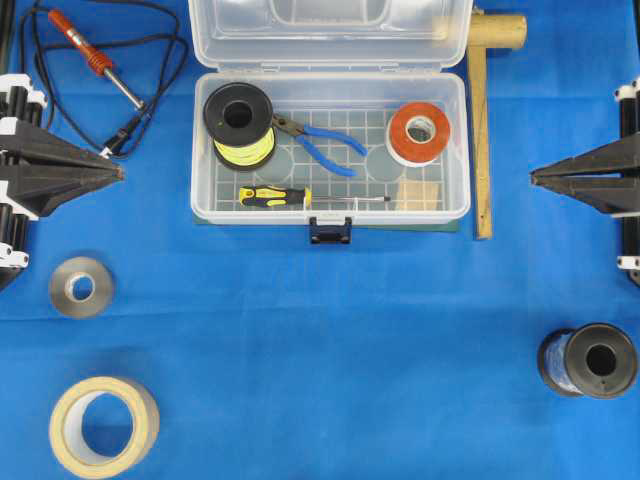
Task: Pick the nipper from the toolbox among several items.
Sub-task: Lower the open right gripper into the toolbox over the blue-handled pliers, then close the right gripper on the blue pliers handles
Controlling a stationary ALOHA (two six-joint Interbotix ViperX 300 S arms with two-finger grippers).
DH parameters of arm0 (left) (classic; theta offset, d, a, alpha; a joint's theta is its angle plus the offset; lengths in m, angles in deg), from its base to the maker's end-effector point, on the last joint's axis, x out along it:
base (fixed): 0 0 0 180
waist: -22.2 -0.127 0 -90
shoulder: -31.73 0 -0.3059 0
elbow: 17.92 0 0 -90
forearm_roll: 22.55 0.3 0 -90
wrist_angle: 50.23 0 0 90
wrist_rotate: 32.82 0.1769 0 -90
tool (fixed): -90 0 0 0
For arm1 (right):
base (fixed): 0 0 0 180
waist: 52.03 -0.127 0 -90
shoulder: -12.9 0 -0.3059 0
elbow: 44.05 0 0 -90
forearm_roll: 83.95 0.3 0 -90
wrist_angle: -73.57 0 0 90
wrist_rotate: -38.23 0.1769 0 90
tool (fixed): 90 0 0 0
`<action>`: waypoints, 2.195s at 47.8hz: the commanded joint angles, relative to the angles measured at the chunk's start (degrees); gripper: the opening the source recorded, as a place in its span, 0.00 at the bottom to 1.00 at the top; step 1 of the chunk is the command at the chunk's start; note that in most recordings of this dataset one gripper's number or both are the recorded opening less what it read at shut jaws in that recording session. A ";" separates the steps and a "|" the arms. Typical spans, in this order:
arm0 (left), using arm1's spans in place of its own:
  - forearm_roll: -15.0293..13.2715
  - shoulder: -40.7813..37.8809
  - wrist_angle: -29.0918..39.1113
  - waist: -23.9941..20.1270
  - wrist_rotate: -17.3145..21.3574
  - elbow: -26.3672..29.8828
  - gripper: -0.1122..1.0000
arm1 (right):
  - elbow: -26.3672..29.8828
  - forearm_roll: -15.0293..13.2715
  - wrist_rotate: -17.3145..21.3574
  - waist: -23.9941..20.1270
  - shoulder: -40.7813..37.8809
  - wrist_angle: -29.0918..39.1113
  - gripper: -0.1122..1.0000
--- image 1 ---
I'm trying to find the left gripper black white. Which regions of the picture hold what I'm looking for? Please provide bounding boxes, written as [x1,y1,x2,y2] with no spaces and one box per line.
[1,74,124,290]

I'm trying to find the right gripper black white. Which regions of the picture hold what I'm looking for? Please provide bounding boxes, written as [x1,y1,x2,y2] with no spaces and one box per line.
[531,81,639,286]

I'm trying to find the clear plastic toolbox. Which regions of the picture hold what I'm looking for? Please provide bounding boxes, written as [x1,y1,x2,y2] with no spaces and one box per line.
[189,1,472,241]

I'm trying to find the grey tape roll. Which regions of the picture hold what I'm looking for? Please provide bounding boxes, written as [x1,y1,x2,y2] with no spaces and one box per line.
[49,256,115,319]

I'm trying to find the wooden mallet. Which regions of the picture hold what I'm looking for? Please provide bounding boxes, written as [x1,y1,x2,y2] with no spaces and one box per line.
[466,10,528,240]

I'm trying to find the red tape roll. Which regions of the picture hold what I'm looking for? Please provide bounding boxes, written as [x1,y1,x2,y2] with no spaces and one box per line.
[386,102,451,168]

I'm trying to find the small wooden block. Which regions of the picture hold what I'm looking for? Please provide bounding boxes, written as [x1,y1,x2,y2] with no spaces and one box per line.
[394,180,443,211]

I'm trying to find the yellow black screwdriver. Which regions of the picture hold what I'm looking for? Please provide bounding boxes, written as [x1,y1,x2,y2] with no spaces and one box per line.
[238,185,391,208]

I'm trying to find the blue table cloth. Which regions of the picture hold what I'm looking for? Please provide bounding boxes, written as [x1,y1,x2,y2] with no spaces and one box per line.
[1,1,639,479]

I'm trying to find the beige masking tape roll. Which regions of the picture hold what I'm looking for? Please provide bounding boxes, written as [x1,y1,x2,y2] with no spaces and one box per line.
[49,376,160,479]

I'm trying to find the red handled soldering iron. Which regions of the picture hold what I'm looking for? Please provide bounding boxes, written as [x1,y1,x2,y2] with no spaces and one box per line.
[47,9,144,110]

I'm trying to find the black soldering iron cable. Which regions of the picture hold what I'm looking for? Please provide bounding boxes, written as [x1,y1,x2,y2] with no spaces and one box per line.
[18,0,190,160]

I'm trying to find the black spool blue wire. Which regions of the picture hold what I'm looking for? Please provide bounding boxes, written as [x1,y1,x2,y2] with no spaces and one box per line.
[537,322,640,400]

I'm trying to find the black spool yellow wire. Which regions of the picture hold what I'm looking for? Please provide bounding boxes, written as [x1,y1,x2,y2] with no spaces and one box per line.
[202,82,279,173]

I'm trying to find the blue handled nipper pliers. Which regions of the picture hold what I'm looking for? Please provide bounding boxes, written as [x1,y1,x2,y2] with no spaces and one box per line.
[272,113,369,178]

